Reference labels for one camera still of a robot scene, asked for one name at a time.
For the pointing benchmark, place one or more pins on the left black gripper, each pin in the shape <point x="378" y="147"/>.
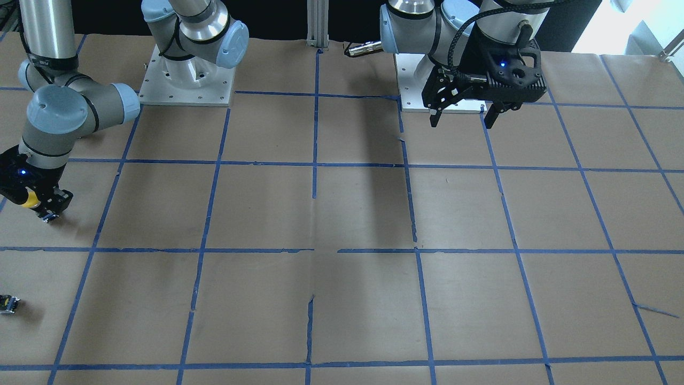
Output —
<point x="473" y="63"/>

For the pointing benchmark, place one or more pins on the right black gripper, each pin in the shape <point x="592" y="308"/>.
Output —
<point x="49" y="201"/>

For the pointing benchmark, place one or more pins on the yellow push button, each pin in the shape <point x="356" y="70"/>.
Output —
<point x="45" y="210"/>

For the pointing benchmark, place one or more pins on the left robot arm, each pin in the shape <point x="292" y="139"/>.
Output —
<point x="443" y="32"/>

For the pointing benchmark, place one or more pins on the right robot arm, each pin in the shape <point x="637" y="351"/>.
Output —
<point x="193" y="38"/>

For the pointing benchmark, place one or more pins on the green push button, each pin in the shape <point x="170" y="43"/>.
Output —
<point x="9" y="304"/>

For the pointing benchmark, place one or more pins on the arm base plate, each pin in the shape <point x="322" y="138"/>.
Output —
<point x="412" y="74"/>
<point x="211" y="85"/>

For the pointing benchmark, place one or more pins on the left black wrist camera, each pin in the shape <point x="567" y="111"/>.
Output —
<point x="512" y="73"/>

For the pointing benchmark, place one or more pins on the silver cable connector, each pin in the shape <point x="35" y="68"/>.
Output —
<point x="364" y="49"/>

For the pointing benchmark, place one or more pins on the aluminium frame post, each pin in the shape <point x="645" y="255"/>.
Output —
<point x="317" y="13"/>

